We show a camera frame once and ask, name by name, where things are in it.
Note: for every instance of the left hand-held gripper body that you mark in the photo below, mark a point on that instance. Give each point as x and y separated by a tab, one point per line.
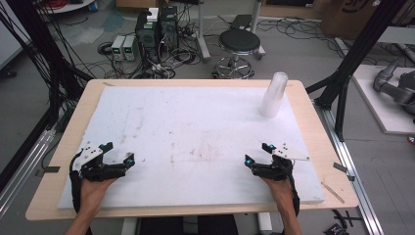
98	171

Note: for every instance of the person's left hand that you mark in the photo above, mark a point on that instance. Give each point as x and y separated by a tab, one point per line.
91	194

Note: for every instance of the white foam mat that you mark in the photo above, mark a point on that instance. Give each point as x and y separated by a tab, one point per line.
195	130

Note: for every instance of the black computer tower green label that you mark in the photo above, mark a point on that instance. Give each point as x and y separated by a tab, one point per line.
147	39

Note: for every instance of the small dark grey clamp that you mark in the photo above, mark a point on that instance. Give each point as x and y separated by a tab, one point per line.
350	178

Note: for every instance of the white platform board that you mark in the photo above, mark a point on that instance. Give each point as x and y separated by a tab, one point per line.
378	104

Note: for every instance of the white box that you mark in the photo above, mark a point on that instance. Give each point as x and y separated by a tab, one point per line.
152	14

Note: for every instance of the person's dark trousers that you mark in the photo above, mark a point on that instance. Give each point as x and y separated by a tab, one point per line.
208	225

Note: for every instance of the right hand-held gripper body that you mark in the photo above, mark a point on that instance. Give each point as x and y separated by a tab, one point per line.
275	171

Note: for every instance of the brown cardboard box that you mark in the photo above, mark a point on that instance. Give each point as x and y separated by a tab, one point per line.
345	16

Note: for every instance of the light wooden table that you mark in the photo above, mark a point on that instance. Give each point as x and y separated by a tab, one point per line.
336	153

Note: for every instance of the white table leg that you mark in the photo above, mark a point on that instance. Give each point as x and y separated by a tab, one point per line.
265	223
129	226

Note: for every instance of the stack of clear plastic cups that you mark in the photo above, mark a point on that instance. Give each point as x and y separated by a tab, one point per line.
273	98

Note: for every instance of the black flat device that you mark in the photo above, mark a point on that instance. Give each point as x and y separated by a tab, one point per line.
241	21

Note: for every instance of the black round stool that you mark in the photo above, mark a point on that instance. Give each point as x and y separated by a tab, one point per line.
239	40

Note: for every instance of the blue tape roll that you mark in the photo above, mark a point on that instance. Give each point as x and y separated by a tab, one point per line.
93	6

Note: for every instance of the thin wooden stick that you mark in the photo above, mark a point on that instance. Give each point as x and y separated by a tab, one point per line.
332	192

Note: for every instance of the white round table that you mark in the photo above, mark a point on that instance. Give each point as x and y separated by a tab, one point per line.
68	7

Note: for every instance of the white wall panel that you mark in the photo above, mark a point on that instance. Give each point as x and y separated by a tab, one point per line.
8	39

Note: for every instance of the person's right hand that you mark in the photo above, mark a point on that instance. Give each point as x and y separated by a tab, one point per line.
283	192

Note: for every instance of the black floor bracket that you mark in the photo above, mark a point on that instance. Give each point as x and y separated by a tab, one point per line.
346	217

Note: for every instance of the black metal frame post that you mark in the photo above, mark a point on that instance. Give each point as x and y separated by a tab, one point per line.
42	42
362	45

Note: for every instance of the black tape strip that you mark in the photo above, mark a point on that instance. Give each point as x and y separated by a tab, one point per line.
52	169

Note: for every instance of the black floor device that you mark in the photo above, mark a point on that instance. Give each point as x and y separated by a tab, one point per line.
336	229

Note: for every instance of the grey bench power supply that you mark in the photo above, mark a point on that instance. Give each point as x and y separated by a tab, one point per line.
129	47
117	47

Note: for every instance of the white desk leg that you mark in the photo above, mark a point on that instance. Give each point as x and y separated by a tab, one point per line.
257	23
202	39

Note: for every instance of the aluminium floor rail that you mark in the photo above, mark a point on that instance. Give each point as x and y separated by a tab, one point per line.
352	182
23	169

